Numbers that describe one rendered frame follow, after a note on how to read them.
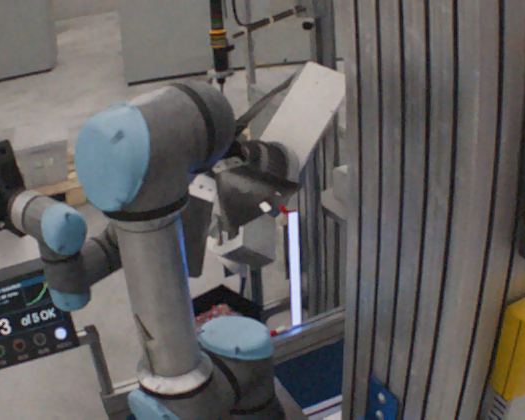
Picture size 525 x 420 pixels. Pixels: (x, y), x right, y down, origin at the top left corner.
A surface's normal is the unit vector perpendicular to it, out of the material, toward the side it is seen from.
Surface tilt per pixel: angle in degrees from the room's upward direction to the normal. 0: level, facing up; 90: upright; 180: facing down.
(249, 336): 8
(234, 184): 13
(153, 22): 90
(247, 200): 18
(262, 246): 55
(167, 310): 90
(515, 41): 90
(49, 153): 95
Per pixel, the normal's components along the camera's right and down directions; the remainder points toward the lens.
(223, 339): 0.03, -0.93
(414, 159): -0.91, 0.23
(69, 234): 0.77, 0.25
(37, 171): 0.34, 0.49
